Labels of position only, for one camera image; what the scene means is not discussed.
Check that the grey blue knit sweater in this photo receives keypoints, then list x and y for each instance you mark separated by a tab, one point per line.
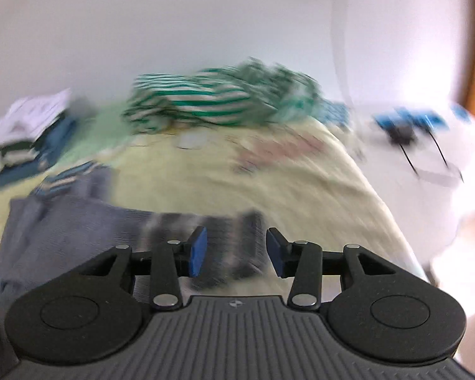
63	229

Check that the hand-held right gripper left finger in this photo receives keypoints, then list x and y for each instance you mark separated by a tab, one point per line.
198	251

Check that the black power adapter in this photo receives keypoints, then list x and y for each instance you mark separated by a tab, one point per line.
401	134

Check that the dark green white folded garment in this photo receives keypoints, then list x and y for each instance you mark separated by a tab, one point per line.
6	158

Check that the yellow green printed bed sheet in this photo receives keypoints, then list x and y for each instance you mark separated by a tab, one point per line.
301	190

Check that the green white striped shirt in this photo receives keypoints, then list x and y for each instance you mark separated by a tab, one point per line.
221	95

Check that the blue patterned cloth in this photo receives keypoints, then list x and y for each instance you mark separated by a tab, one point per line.
334	113

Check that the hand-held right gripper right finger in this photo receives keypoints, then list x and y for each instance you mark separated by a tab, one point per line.
275	251

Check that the blue folded garment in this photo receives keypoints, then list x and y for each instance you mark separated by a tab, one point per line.
55	138

